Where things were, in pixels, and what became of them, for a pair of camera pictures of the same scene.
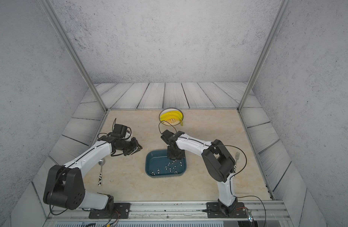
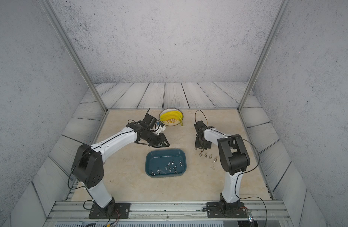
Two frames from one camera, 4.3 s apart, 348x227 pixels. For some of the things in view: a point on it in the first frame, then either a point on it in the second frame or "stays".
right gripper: [180, 156] -> [196, 144]
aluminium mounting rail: [196, 211] stays
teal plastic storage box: [158, 164] stays
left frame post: [60, 28] stays
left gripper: [135, 144] -> [160, 142]
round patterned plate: [169, 122] stays
